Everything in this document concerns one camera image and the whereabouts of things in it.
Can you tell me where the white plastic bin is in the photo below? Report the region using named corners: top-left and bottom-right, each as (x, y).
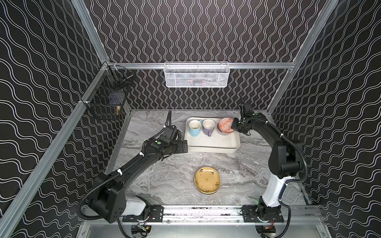
top-left (184, 117), bottom-right (241, 154)

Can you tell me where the red patterned bowl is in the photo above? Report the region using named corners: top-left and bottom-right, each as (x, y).
top-left (217, 118), bottom-right (235, 134)

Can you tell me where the purple ceramic mug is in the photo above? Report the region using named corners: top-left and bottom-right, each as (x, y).
top-left (202, 119), bottom-right (215, 137)

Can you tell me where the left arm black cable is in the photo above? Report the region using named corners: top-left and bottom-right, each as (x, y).
top-left (76, 169), bottom-right (132, 221)

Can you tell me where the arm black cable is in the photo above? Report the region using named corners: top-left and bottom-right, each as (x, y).
top-left (76, 169), bottom-right (132, 221)
top-left (279, 133), bottom-right (309, 183)

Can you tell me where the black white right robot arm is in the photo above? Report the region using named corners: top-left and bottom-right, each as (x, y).
top-left (231, 103), bottom-right (308, 208)

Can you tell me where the black wire wall basket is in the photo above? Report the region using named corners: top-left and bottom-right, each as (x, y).
top-left (85, 66), bottom-right (135, 121)

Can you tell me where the light blue ceramic mug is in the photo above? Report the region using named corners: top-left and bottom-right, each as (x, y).
top-left (189, 120), bottom-right (202, 137)

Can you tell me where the aluminium frame corner post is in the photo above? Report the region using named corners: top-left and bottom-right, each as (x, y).
top-left (71, 0), bottom-right (110, 62)

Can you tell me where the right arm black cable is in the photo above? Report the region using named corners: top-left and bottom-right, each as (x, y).
top-left (279, 133), bottom-right (309, 183)

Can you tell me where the yellow round plate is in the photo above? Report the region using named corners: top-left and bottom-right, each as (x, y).
top-left (194, 167), bottom-right (221, 194)

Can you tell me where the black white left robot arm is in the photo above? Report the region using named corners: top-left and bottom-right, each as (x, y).
top-left (77, 126), bottom-right (188, 223)

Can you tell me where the white mesh wall basket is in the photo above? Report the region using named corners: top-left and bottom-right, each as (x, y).
top-left (163, 61), bottom-right (230, 88)

